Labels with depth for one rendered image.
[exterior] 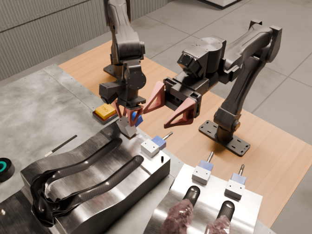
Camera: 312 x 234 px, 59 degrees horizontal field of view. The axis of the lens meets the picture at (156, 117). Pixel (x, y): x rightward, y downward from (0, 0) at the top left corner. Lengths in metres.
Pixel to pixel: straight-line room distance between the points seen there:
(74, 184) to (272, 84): 2.29
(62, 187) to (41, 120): 0.46
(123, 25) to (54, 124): 0.52
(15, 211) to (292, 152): 0.95
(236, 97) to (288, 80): 2.01
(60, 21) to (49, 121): 1.99
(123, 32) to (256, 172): 0.65
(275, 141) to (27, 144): 0.95
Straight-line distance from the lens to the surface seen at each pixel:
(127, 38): 0.85
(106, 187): 0.86
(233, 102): 0.96
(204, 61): 0.60
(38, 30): 3.00
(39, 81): 1.45
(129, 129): 0.93
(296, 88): 2.87
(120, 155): 0.91
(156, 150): 0.89
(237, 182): 0.89
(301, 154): 1.15
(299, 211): 2.00
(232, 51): 0.75
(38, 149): 1.12
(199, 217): 0.81
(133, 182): 0.85
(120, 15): 0.94
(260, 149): 1.11
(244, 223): 0.86
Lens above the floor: 1.61
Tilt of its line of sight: 45 degrees down
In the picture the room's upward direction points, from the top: straight up
